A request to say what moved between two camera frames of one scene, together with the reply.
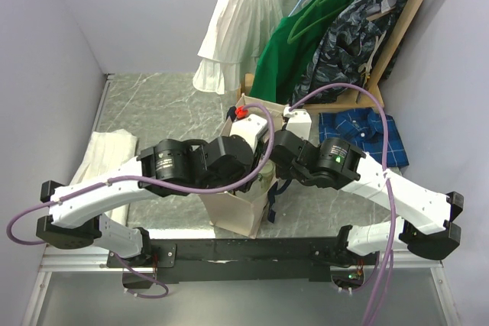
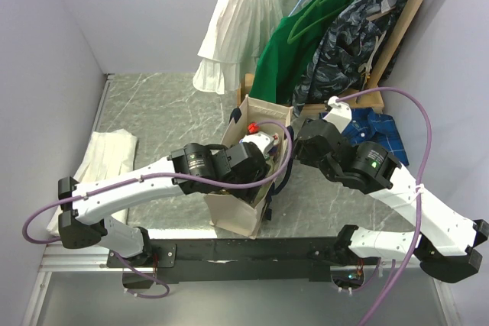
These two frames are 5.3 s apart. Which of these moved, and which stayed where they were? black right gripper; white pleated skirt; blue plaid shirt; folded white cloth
Moved: black right gripper
Stayed: folded white cloth; white pleated skirt; blue plaid shirt
